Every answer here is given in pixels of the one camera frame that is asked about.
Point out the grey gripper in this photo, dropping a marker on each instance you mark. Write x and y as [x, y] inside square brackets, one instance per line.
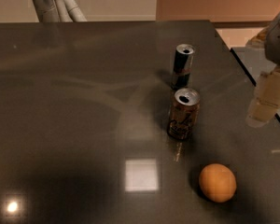
[279, 41]

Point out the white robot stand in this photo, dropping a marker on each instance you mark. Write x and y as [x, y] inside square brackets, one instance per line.
[58, 11]

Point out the orange fruit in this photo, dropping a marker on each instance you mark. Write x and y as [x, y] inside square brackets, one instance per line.
[217, 182]

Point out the slim red bull can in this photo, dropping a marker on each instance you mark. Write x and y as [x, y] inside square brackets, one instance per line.
[184, 54]

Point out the orange soda can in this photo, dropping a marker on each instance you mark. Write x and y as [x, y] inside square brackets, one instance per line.
[185, 105]

